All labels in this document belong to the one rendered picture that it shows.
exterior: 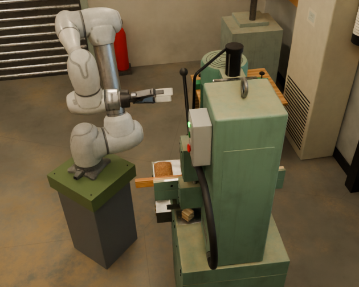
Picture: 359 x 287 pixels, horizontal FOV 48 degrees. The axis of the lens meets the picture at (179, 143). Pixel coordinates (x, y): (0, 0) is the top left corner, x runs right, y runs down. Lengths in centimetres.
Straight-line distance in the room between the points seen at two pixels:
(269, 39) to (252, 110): 273
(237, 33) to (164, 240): 199
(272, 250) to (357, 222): 141
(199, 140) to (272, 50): 282
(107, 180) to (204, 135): 108
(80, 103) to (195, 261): 78
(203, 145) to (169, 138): 235
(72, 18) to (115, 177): 85
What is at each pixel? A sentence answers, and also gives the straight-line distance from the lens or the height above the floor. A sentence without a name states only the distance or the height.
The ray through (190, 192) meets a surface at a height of 105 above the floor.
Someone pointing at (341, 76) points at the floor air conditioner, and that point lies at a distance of 311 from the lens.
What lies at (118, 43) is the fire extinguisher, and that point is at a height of 38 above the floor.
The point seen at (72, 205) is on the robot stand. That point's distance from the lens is 242.
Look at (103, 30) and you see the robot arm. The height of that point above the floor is 141.
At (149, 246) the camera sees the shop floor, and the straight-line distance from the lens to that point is 275.
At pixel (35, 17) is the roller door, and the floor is 69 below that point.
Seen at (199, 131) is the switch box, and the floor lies 146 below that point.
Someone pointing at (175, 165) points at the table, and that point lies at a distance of 193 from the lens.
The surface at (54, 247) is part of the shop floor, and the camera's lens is 288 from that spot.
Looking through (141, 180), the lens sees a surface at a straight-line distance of 181.
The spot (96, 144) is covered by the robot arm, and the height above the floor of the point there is 89.
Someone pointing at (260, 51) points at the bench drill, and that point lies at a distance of 394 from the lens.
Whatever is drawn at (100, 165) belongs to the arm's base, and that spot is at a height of 72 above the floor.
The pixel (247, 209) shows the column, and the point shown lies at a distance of 144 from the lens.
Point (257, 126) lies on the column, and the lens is 120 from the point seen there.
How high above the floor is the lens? 218
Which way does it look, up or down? 38 degrees down
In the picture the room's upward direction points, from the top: 2 degrees counter-clockwise
